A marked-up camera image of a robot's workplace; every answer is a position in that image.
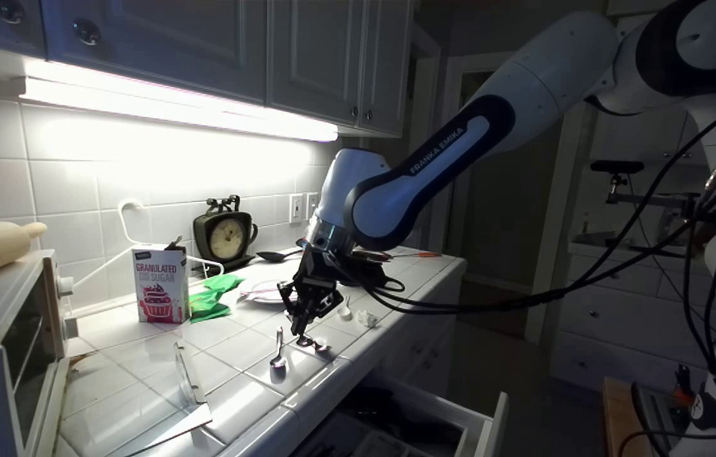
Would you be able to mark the white open drawer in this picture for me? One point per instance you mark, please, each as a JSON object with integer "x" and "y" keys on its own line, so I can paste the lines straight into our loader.
{"x": 487, "y": 433}

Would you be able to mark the flat metal spatula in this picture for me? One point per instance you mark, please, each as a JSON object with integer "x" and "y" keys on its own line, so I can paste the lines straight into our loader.
{"x": 190, "y": 420}

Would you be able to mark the black clamp stand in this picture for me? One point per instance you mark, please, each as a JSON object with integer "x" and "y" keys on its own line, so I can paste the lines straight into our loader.
{"x": 615, "y": 165}

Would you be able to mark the green cloth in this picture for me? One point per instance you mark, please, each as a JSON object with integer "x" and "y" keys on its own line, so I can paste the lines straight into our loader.
{"x": 210, "y": 300}

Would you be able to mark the pink white carton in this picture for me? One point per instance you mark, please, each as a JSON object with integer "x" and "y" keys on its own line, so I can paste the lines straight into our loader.
{"x": 159, "y": 292}

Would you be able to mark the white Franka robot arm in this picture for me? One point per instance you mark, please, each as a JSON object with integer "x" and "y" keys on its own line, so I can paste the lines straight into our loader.
{"x": 460, "y": 142}

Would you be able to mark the round cabinet knob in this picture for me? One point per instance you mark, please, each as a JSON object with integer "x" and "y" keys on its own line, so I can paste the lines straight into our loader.
{"x": 86, "y": 31}

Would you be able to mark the white upper cabinets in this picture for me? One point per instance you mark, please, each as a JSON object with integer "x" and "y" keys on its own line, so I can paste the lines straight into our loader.
{"x": 208, "y": 42}

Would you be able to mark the small silver object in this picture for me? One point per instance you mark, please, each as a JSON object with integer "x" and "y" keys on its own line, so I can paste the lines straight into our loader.
{"x": 347, "y": 310}
{"x": 370, "y": 321}

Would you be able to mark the black ladle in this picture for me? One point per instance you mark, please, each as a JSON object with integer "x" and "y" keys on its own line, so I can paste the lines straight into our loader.
{"x": 272, "y": 255}

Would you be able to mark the white plate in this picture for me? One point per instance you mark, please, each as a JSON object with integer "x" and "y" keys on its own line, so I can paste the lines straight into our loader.
{"x": 260, "y": 292}

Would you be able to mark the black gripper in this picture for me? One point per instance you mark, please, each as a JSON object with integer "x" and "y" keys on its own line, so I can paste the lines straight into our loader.
{"x": 312, "y": 282}

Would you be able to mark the under cabinet light strip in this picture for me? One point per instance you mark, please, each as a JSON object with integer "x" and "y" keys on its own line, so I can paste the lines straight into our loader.
{"x": 164, "y": 103}

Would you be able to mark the white drawer chest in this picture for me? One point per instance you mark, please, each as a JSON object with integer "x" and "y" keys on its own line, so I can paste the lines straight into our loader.
{"x": 628, "y": 331}

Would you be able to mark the white wall outlet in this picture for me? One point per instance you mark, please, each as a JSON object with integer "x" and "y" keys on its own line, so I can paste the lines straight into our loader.
{"x": 295, "y": 208}
{"x": 314, "y": 204}

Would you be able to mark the wooden platform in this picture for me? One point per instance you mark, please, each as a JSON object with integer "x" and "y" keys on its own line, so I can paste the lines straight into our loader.
{"x": 620, "y": 423}

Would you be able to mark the black alarm clock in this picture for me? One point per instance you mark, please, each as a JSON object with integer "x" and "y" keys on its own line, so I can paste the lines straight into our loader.
{"x": 227, "y": 239}

